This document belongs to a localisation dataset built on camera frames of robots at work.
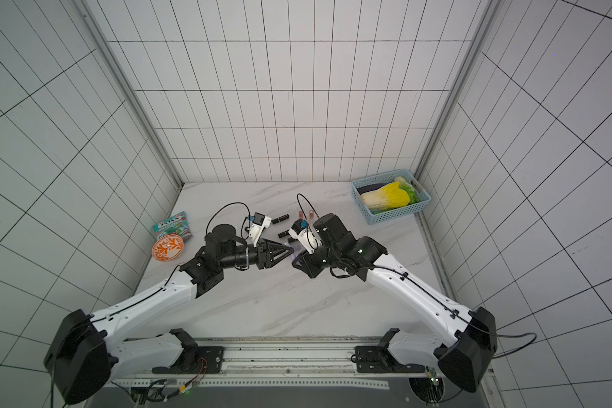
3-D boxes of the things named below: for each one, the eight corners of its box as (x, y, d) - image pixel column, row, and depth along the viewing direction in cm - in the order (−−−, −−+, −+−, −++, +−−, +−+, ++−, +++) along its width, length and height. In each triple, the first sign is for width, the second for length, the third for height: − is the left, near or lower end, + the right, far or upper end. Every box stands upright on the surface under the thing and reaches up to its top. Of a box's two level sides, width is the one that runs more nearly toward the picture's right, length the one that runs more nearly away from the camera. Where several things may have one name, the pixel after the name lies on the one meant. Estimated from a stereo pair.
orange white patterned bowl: (152, 262, 95) (147, 257, 92) (162, 240, 101) (157, 235, 98) (179, 262, 95) (174, 257, 92) (187, 240, 101) (183, 235, 98)
